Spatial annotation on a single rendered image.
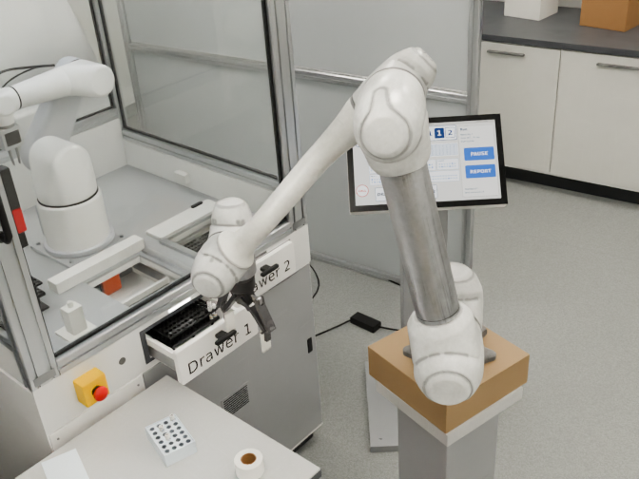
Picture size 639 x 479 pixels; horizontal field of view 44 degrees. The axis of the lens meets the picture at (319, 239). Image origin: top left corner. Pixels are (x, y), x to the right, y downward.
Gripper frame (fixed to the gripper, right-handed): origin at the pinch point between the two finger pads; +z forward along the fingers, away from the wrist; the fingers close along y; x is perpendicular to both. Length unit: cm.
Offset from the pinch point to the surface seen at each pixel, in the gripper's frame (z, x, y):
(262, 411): 57, -22, 24
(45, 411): 4, 49, 24
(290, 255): 2.6, -40.8, 22.5
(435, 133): -24, -95, 4
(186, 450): 12.9, 30.4, -7.1
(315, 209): 61, -149, 112
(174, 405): 15.2, 20.2, 10.3
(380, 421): 88, -68, 10
